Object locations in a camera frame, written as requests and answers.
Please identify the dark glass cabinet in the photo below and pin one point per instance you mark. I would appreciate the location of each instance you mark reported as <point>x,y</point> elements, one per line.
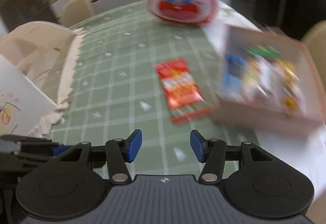
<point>23,2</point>

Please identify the long red snack packet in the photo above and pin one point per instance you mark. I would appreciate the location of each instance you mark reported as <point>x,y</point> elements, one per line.
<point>180,89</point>

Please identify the white paper bag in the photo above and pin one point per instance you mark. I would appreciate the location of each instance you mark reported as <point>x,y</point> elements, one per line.
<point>20,101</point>

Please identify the green checkered tablecloth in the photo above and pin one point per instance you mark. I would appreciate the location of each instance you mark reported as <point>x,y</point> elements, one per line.
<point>114,86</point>

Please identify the yellow pastry clear packet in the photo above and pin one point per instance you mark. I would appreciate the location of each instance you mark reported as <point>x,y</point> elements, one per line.
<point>287,73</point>

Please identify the pink cardboard box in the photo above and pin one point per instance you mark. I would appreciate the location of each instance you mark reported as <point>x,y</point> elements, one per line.
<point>254,117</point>

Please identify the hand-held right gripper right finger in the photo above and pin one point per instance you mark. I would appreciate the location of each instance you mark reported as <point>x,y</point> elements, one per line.
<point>196,145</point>

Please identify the rice cracker bar packet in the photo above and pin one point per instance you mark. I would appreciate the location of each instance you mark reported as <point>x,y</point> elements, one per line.
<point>262,79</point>

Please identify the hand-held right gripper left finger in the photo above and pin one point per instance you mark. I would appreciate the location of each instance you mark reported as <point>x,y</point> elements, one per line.
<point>135,146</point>

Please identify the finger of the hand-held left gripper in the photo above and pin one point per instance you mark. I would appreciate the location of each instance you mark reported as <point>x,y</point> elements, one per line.
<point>58,150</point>
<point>25,138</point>

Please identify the blue snack packet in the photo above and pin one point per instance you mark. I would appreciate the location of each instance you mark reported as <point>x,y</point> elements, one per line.
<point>233,73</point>

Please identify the green snack packet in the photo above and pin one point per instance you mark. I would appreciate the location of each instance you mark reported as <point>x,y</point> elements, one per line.
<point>264,51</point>

